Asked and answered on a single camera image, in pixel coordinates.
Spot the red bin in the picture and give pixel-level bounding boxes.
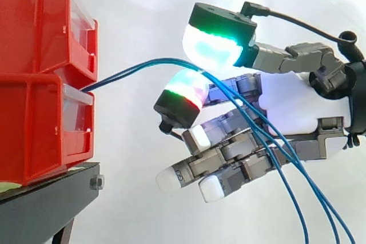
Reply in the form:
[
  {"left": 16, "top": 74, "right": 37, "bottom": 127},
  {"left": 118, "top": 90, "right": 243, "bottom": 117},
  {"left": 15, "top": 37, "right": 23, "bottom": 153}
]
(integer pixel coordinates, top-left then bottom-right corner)
[
  {"left": 0, "top": 0, "right": 99, "bottom": 82},
  {"left": 0, "top": 73, "right": 96, "bottom": 186}
]

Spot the blue cable bundle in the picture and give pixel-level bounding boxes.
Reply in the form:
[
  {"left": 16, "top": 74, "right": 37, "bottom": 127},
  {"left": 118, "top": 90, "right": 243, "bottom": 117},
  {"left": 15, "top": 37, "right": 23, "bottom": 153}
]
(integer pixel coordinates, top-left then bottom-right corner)
[{"left": 80, "top": 57, "right": 358, "bottom": 244}]

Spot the thin black cable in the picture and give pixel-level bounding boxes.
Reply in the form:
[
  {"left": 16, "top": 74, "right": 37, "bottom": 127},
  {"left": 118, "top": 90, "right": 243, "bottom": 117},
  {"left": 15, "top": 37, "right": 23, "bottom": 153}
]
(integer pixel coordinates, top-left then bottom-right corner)
[{"left": 241, "top": 1, "right": 344, "bottom": 44}]

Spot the black stand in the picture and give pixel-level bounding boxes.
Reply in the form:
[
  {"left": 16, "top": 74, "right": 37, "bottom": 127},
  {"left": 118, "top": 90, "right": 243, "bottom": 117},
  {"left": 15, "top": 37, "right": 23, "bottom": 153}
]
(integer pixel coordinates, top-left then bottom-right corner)
[{"left": 0, "top": 162, "right": 105, "bottom": 244}]

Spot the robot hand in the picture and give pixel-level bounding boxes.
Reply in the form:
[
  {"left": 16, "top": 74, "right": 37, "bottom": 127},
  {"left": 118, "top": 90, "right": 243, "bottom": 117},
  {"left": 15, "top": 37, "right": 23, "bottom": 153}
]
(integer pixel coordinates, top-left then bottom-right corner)
[{"left": 153, "top": 1, "right": 353, "bottom": 203}]

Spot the black coiled cable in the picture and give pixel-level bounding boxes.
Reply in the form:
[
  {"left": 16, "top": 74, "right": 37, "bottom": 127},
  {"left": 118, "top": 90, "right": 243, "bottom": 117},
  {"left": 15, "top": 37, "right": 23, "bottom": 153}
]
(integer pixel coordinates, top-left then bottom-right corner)
[{"left": 338, "top": 30, "right": 363, "bottom": 63}]

